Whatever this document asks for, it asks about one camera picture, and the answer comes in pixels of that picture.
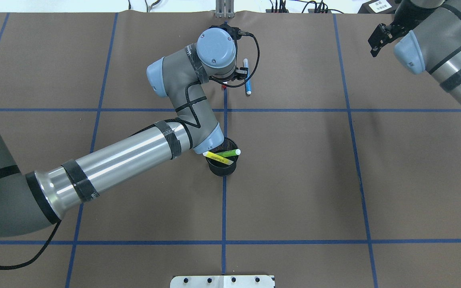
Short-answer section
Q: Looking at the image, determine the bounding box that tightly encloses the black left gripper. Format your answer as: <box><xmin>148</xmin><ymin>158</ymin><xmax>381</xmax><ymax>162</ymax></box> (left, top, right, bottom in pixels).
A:
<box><xmin>210</xmin><ymin>23</ymin><xmax>251</xmax><ymax>80</ymax></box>

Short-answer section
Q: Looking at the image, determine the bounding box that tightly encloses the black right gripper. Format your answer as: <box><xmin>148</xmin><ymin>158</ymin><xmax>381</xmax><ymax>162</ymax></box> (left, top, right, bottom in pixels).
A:
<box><xmin>368</xmin><ymin>0</ymin><xmax>439</xmax><ymax>57</ymax></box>

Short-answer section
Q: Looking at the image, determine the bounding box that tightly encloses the blue marker pen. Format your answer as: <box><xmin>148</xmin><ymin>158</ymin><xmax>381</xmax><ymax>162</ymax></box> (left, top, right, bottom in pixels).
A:
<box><xmin>242</xmin><ymin>58</ymin><xmax>252</xmax><ymax>96</ymax></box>

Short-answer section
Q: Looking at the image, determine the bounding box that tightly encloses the green highlighter pen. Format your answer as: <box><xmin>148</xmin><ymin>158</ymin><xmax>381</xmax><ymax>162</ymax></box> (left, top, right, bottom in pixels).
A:
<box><xmin>216</xmin><ymin>149</ymin><xmax>241</xmax><ymax>158</ymax></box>

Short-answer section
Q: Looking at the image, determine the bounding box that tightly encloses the yellow highlighter pen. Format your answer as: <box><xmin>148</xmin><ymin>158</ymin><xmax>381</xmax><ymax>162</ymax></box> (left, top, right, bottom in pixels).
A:
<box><xmin>203</xmin><ymin>151</ymin><xmax>234</xmax><ymax>166</ymax></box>

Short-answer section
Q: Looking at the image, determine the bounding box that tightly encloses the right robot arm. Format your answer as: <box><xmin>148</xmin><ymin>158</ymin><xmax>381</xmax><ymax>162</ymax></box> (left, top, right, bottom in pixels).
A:
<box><xmin>368</xmin><ymin>0</ymin><xmax>461</xmax><ymax>104</ymax></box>

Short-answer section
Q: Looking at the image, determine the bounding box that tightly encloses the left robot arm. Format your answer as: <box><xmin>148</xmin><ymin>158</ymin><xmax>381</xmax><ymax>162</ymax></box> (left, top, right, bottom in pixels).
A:
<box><xmin>0</xmin><ymin>24</ymin><xmax>255</xmax><ymax>237</ymax></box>

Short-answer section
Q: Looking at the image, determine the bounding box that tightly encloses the black device with label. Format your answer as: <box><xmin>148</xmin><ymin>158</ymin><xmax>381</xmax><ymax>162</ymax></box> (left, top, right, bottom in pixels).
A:
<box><xmin>357</xmin><ymin>0</ymin><xmax>402</xmax><ymax>14</ymax></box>

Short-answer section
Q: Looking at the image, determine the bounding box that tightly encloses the black mesh pen cup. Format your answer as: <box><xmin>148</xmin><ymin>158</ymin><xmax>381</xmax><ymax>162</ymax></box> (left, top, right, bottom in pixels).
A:
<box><xmin>205</xmin><ymin>137</ymin><xmax>239</xmax><ymax>177</ymax></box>

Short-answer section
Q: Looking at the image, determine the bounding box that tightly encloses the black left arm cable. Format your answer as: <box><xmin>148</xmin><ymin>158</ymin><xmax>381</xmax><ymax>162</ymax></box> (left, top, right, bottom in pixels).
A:
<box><xmin>174</xmin><ymin>33</ymin><xmax>261</xmax><ymax>129</ymax></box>

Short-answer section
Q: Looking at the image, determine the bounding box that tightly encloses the grey aluminium frame post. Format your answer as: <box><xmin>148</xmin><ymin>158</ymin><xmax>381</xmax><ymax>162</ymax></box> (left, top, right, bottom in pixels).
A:
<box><xmin>214</xmin><ymin>0</ymin><xmax>235</xmax><ymax>19</ymax></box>

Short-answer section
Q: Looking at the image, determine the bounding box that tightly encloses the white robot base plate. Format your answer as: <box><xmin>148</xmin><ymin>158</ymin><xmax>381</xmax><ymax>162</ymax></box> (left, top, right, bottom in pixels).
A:
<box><xmin>170</xmin><ymin>275</ymin><xmax>276</xmax><ymax>288</ymax></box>

